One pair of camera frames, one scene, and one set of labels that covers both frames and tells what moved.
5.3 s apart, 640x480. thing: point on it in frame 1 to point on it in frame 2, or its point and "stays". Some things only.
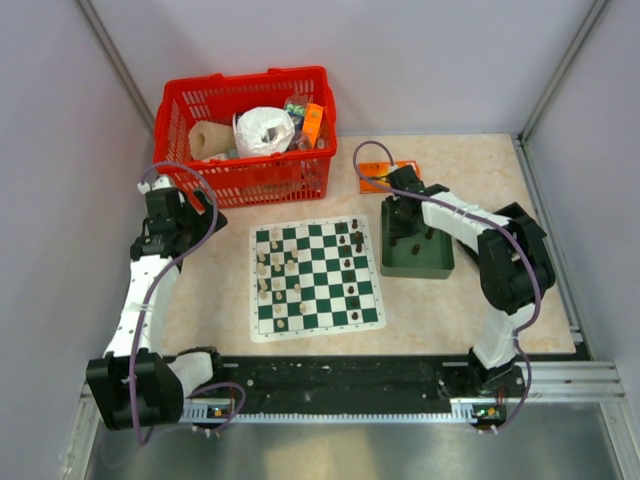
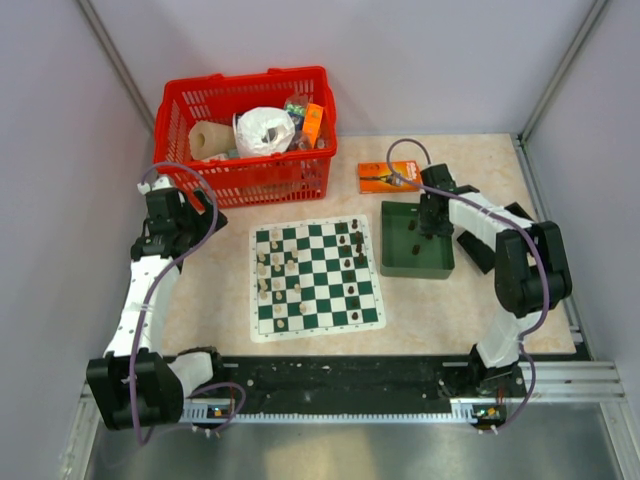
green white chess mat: x=312 y=278 stays
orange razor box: x=373 y=171 stays
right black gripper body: x=398 y=226 to x=431 y=225
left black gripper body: x=194 y=225 stays
